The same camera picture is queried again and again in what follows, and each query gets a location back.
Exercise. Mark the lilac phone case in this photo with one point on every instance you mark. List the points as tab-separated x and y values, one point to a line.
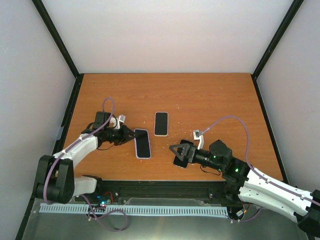
142	143

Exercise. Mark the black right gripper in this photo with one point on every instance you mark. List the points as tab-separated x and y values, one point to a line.
185	152

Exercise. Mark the beige silicone phone case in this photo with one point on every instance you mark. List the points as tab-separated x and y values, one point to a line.
160	124

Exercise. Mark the black left frame post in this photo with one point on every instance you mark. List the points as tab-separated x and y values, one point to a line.
47	20

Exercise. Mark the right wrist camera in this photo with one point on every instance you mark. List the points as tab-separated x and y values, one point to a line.
197	135

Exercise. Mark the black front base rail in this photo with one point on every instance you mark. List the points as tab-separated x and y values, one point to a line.
212	192

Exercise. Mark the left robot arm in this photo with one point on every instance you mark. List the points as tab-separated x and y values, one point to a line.
55	180

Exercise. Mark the black frame post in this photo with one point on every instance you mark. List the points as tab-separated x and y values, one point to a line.
47	20
285	23

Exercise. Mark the light blue cable duct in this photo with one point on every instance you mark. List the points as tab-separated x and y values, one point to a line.
137	210

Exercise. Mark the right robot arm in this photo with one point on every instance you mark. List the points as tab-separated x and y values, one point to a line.
248	184

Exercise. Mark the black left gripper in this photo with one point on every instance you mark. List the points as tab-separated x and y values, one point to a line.
124	137

